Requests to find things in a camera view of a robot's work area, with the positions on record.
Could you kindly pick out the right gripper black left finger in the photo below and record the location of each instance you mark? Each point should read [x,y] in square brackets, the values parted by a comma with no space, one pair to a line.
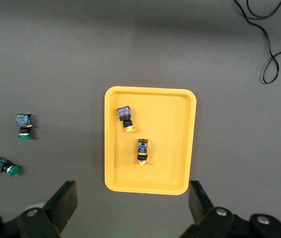
[58,205]

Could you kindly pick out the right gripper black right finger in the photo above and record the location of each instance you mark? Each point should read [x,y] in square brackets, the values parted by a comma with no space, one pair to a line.
[202,205]

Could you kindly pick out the yellow push button switch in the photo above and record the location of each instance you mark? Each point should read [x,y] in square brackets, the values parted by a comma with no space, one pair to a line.
[125,114]
[142,148]

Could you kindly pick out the yellow plastic tray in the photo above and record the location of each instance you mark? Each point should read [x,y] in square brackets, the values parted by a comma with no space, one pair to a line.
[165,138]

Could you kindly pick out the green push button switch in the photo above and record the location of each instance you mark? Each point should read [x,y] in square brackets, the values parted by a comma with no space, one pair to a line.
[24,120]
[0,164]

